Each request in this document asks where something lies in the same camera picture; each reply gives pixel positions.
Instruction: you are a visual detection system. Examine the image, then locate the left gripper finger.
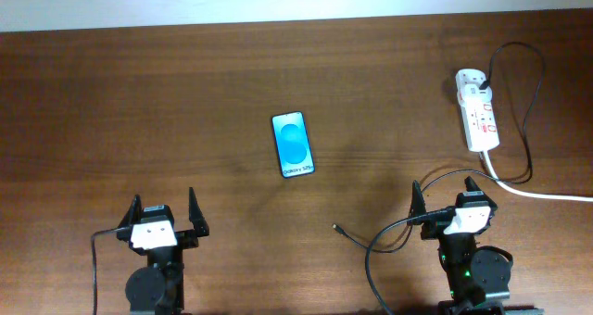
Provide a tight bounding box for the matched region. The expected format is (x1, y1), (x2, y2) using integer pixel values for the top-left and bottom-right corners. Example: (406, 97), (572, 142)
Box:
(118, 195), (142, 228)
(188, 187), (209, 237)

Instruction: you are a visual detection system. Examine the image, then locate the blue screen smartphone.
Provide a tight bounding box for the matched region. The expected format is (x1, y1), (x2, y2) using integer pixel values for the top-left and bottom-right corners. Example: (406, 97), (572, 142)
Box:
(271, 111), (315, 179)

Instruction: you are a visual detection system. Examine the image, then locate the thin black charging cable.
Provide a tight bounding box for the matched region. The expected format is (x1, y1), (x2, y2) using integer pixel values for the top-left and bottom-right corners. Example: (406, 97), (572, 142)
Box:
(332, 41), (547, 254)

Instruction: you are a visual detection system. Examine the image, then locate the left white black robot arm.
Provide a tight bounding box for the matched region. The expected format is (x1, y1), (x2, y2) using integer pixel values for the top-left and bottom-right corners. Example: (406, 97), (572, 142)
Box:
(116, 188), (209, 315)

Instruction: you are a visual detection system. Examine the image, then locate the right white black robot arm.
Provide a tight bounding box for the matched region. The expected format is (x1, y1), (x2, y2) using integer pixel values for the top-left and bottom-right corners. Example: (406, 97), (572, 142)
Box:
(410, 177), (513, 314)

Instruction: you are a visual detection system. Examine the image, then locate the white USB charger plug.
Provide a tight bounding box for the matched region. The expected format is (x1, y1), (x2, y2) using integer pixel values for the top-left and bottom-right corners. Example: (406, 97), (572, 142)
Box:
(463, 83), (492, 102)

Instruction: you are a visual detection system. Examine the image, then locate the white power strip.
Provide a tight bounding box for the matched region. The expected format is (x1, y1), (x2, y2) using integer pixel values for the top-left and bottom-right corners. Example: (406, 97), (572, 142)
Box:
(455, 69), (499, 153)

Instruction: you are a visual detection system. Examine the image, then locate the white power strip cord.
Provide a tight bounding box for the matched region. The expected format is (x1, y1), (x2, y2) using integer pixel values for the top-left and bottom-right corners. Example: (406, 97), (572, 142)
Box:
(479, 149), (593, 203)

